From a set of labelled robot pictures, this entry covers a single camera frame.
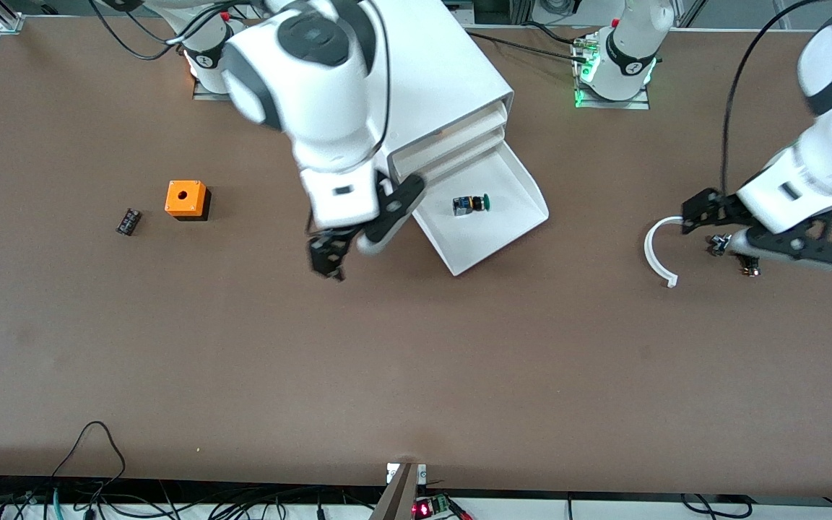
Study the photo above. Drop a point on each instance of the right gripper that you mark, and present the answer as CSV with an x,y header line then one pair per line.
x,y
327,253

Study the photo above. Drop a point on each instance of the green push button switch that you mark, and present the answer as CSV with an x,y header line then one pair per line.
x,y
470,205

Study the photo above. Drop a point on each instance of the small black contact block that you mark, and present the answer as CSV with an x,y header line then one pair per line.
x,y
128,221

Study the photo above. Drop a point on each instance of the small black bracket component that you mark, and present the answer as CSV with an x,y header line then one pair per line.
x,y
750,271

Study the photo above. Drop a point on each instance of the small grey black component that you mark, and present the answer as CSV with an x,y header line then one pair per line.
x,y
718,244

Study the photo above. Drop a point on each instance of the white uppermost cabinet drawer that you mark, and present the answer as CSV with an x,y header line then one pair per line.
x,y
459,132

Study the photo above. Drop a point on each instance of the camera mount post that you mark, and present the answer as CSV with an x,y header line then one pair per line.
x,y
398,498

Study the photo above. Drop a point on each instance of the white lowest cabinet drawer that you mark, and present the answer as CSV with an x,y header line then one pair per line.
x,y
488,242

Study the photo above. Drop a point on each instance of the orange button enclosure box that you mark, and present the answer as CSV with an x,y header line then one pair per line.
x,y
185,197

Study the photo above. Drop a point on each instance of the white middle cabinet drawer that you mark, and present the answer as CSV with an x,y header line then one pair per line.
x,y
459,152

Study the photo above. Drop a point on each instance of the white curved plastic arc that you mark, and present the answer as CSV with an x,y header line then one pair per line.
x,y
648,253

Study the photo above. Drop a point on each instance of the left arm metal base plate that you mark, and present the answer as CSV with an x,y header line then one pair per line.
x,y
611,103

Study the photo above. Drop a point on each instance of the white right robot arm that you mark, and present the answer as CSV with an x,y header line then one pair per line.
x,y
315,72

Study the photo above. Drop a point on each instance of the white drawer cabinet housing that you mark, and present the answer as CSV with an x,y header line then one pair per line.
x,y
445,72

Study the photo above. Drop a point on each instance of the circuit board with red LED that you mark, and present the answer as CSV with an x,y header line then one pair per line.
x,y
430,508

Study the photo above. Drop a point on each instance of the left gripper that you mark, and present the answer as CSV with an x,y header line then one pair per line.
x,y
713,209

